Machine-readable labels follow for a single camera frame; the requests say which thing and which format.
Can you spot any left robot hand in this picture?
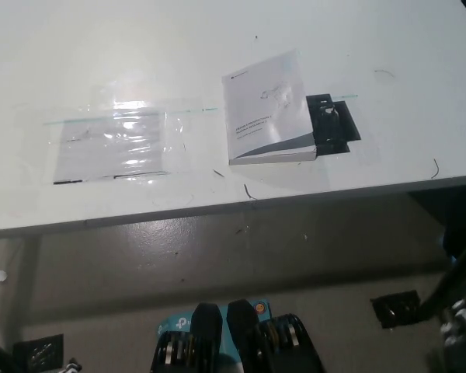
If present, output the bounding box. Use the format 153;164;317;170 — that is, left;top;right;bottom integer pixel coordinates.
61;356;83;373

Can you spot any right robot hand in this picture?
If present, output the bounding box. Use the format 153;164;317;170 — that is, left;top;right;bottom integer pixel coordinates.
426;298;466;373

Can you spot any white paperback manual book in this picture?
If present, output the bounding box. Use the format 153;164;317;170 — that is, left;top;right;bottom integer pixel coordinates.
221;48;319;167

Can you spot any dark desk support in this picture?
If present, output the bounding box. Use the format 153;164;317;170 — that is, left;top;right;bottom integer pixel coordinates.
406;180;466;260

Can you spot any black ribbed robot torso block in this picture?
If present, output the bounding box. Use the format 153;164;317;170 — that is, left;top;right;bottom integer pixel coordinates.
227;298;324;373
150;301;223;373

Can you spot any black floor marker square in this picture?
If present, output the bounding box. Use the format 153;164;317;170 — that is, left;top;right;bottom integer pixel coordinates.
13;333;65;371
370;290;423;330

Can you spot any clear plastic zip bag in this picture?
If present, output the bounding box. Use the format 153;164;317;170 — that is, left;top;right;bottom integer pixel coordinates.
53;112;168;185

